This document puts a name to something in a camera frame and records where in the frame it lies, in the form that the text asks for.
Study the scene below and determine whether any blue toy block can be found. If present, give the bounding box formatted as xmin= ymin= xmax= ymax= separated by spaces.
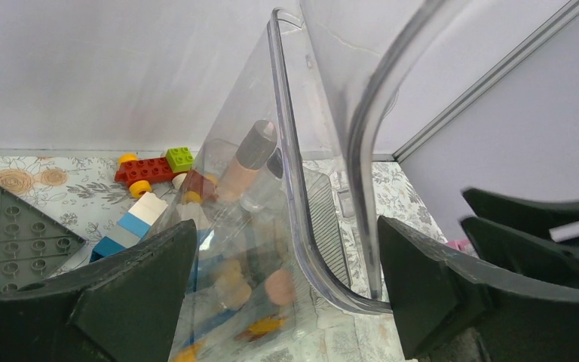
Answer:
xmin=90 ymin=192 xmax=168 ymax=262

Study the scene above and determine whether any clear acrylic organizer box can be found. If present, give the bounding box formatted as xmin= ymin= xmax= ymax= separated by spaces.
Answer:
xmin=170 ymin=1 xmax=467 ymax=361

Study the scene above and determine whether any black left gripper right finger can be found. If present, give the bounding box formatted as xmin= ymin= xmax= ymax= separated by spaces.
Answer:
xmin=377 ymin=216 xmax=579 ymax=361

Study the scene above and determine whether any dark grey building plate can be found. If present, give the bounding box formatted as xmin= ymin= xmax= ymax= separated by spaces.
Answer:
xmin=0 ymin=186 xmax=86 ymax=293

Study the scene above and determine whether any beige makeup sponge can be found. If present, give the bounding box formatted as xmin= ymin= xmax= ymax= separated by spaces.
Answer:
xmin=213 ymin=259 xmax=252 ymax=310

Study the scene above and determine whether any beige foundation tube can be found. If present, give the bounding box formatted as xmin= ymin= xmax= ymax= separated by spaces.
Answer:
xmin=216 ymin=120 xmax=277 ymax=202

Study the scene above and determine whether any orange round sponge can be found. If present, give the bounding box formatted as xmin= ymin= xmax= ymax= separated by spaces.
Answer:
xmin=264 ymin=268 xmax=296 ymax=306

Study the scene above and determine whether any red yellow toy piece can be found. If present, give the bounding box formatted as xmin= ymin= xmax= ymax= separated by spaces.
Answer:
xmin=114 ymin=147 xmax=217 ymax=204

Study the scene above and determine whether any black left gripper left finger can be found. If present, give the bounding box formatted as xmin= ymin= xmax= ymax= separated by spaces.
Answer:
xmin=0 ymin=220 xmax=198 ymax=361

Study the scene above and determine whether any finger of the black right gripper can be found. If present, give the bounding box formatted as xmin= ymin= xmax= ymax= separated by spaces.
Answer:
xmin=462 ymin=188 xmax=579 ymax=238
xmin=461 ymin=216 xmax=579 ymax=289

